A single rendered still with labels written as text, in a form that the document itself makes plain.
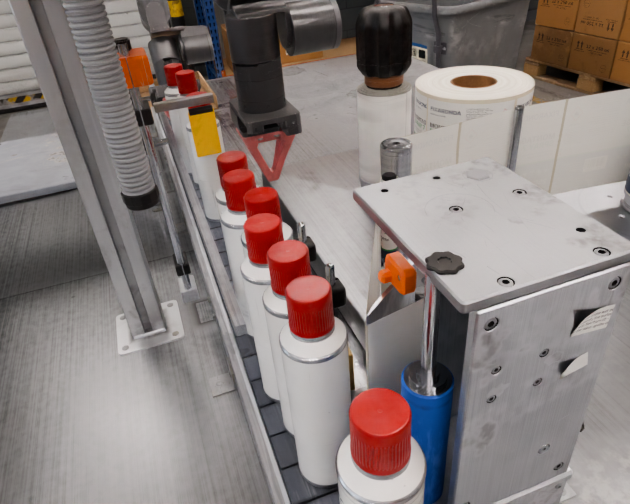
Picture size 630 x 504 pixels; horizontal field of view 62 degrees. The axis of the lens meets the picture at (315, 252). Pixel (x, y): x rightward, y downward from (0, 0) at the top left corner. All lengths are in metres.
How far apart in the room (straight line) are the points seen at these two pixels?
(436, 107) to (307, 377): 0.63
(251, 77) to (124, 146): 0.19
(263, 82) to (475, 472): 0.45
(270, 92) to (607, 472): 0.51
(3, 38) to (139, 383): 4.60
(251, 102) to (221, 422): 0.37
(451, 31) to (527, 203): 2.76
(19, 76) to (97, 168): 4.58
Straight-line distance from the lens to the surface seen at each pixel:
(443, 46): 3.10
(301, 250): 0.41
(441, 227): 0.32
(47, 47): 0.61
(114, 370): 0.73
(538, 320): 0.30
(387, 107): 0.82
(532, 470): 0.43
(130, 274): 0.71
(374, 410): 0.29
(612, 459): 0.56
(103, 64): 0.49
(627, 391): 0.62
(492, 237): 0.31
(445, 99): 0.91
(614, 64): 4.19
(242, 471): 0.59
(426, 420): 0.35
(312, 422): 0.43
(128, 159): 0.51
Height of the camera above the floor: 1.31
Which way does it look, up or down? 34 degrees down
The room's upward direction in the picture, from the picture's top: 5 degrees counter-clockwise
